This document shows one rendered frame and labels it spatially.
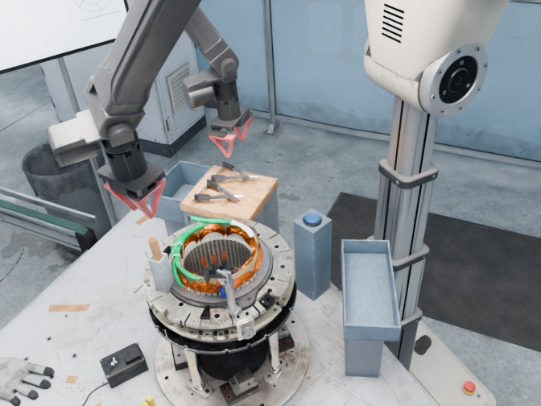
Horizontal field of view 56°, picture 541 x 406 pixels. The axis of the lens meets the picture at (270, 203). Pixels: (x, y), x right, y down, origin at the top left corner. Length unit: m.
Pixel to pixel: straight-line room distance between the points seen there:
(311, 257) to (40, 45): 1.14
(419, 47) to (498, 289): 1.81
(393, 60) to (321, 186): 2.14
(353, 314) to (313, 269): 0.28
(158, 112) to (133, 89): 2.70
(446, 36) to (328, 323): 0.78
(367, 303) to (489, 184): 2.29
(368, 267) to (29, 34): 1.30
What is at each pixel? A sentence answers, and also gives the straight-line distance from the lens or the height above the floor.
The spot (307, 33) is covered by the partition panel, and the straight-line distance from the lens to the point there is 3.31.
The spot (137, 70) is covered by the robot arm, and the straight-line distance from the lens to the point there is 0.66.
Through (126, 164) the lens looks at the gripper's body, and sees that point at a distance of 0.84.
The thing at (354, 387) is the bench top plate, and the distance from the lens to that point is 1.28.
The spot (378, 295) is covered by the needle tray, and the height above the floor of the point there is 1.03.
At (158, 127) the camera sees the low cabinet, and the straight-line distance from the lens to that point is 3.45.
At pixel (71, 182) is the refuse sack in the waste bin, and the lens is 2.59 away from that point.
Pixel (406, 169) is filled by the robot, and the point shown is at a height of 1.20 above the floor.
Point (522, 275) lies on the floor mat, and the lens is 2.76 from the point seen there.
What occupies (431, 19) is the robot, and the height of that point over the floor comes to 1.56.
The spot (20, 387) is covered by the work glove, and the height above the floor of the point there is 0.80.
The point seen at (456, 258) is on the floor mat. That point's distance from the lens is 2.74.
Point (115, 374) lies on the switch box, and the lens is 1.32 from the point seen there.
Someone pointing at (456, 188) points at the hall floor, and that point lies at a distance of 3.24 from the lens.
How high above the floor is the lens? 1.86
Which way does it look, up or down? 38 degrees down
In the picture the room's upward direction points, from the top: 4 degrees counter-clockwise
